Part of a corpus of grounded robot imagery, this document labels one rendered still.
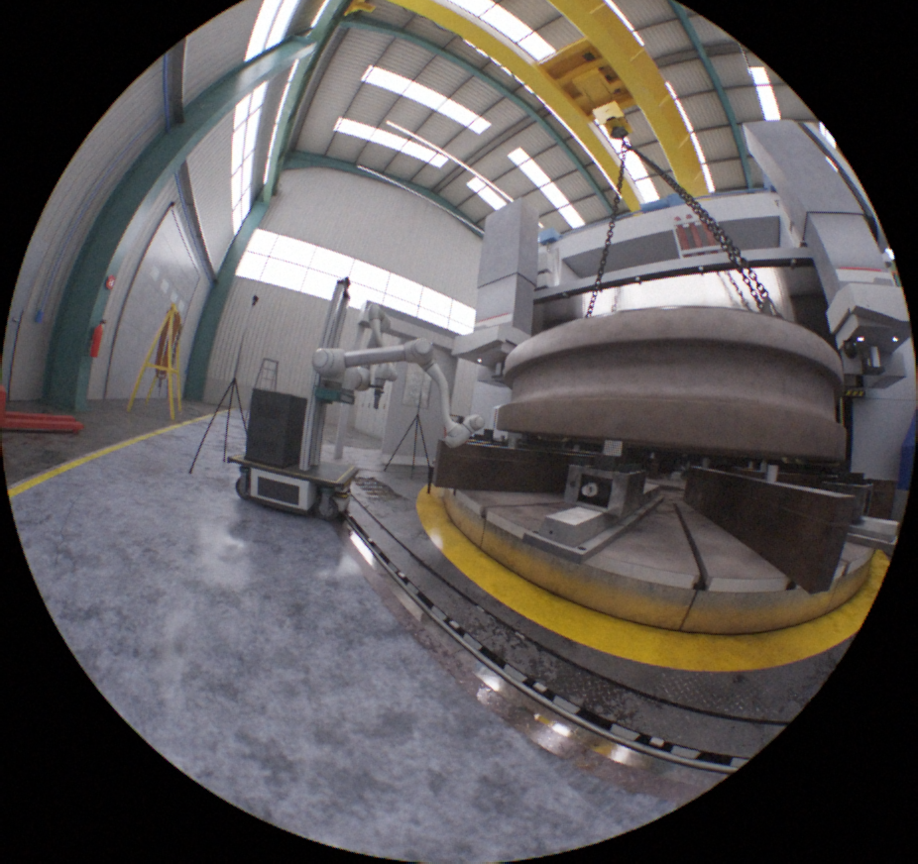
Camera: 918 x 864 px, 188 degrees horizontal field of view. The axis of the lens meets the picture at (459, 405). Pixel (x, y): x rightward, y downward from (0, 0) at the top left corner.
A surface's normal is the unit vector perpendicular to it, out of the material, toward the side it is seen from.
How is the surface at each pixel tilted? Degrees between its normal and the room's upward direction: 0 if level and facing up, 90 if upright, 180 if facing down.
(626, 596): 90
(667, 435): 90
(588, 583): 90
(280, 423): 90
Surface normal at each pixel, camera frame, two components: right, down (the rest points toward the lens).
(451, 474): 0.28, -0.04
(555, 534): -0.77, -0.16
